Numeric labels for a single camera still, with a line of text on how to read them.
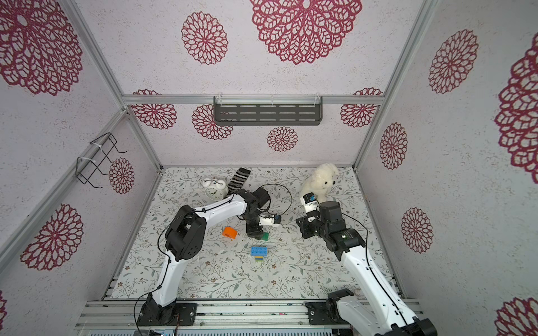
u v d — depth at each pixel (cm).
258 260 86
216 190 100
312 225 69
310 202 69
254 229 83
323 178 92
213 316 75
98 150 78
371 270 47
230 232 93
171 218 100
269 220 85
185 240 55
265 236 92
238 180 113
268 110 93
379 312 41
